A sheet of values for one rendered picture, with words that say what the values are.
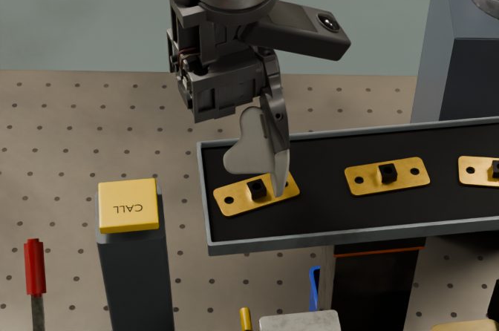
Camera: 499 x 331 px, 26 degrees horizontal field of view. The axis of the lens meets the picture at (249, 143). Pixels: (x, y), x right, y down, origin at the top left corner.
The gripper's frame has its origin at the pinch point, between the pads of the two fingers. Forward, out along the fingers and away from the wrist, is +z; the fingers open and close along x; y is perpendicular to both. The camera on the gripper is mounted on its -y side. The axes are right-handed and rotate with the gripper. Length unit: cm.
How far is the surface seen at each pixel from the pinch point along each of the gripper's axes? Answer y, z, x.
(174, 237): 1, 54, -31
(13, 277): 25, 54, -33
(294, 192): -3.7, 8.1, 1.5
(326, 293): -7.9, 27.4, 2.6
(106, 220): 15.2, 8.4, -2.2
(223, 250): 5.4, 8.8, 5.2
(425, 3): -105, 124, -134
